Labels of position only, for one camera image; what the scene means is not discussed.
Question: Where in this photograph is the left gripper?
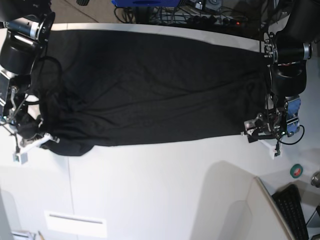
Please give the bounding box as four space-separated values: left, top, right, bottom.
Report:
240 96 302 143

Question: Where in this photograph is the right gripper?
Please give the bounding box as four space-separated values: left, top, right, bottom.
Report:
7 109 60 148

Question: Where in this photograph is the black t-shirt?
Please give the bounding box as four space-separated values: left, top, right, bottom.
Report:
36 30 268 156

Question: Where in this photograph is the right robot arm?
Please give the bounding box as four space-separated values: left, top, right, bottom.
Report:
0 0 56 146

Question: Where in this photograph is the green tape roll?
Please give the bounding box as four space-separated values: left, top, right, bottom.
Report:
290 163 304 179

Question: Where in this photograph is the black keyboard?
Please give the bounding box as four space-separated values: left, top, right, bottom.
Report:
272 184 309 240

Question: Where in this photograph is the silver metal knob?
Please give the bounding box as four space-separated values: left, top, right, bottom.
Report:
310 171 320 188

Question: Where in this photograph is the white divider panel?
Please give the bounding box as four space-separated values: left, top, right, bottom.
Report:
247 177 295 240

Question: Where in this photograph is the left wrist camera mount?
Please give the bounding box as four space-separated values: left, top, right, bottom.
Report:
259 139 282 160

